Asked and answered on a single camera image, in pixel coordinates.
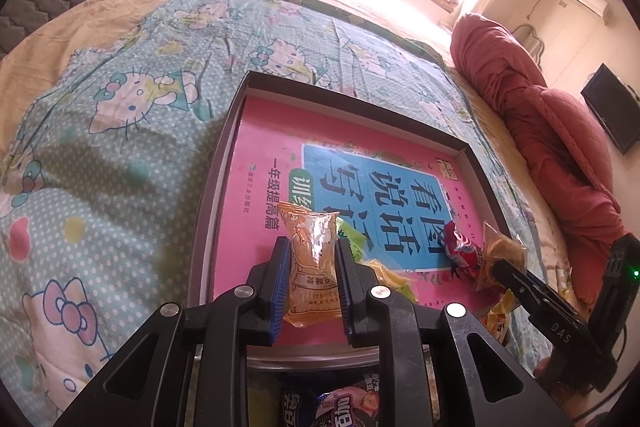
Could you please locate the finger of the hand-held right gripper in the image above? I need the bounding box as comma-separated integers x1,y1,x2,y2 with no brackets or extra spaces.
491,258,601,358

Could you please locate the white metal chair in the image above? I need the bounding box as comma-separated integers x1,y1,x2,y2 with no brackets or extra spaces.
512,23,546,68

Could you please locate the blue cookie packet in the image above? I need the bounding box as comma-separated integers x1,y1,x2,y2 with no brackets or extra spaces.
277,369,388,427

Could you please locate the red candy packet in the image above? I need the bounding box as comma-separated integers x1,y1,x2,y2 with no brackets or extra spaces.
442,221,488,269

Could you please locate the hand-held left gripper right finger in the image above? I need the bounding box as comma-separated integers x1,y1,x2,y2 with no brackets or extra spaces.
335,238,573,427

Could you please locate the orange snack packet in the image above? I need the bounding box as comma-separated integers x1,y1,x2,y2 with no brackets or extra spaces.
276,201,346,330

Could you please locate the printed cartoon blanket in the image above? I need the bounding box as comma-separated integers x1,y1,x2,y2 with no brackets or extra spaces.
0,0,551,427

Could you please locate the clear round pastry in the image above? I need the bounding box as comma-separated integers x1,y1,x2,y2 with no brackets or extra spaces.
475,221,528,293

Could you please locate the red quilt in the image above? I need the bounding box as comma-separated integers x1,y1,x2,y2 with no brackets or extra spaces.
449,13,623,303

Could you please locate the green snack packet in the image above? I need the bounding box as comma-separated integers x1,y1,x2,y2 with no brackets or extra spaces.
336,216,418,305

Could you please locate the grey shallow cardboard box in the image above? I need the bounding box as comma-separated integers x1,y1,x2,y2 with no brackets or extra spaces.
189,71,518,365

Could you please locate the pink book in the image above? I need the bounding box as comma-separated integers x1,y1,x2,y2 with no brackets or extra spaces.
209,94,506,348

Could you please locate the black television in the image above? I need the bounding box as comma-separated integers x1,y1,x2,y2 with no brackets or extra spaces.
580,63,640,155

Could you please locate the beige bed sheet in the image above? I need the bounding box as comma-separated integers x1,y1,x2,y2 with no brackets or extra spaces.
0,0,576,308

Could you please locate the green yellow candy packet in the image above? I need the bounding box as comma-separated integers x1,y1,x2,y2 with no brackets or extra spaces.
552,259,576,303

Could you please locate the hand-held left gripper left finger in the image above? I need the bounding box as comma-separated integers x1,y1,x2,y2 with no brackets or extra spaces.
52,236,293,427

